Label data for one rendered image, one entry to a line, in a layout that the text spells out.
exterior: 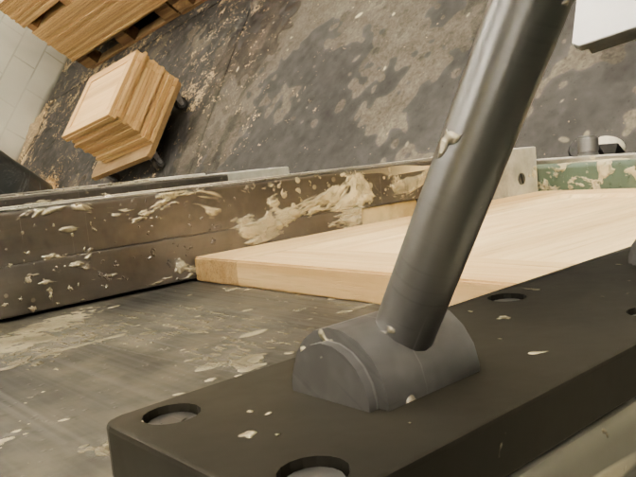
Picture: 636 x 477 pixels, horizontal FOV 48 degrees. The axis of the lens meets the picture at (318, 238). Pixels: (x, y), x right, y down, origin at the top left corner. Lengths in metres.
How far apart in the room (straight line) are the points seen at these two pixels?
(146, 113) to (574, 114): 2.36
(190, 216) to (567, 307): 0.43
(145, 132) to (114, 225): 3.35
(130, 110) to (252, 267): 3.37
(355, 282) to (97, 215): 0.20
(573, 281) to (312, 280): 0.28
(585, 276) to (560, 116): 2.06
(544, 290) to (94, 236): 0.39
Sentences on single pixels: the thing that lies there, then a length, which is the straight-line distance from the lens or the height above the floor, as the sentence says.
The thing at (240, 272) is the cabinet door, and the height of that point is 1.28.
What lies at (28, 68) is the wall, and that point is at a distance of 6.59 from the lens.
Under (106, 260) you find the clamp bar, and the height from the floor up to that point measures 1.35.
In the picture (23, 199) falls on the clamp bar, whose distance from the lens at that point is 1.01.
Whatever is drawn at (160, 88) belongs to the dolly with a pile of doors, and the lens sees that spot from 4.01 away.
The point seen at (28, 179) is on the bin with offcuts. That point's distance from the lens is 5.08.
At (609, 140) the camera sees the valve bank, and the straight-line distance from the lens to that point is 1.12.
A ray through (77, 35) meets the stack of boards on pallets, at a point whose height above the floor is 0.29.
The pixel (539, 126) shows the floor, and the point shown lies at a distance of 2.27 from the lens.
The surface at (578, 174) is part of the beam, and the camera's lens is 0.89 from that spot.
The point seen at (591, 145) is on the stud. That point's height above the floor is 0.88.
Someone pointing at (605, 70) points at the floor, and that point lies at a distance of 2.29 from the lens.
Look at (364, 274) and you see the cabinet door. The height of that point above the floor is 1.28.
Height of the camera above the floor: 1.56
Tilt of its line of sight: 36 degrees down
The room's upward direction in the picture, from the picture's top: 55 degrees counter-clockwise
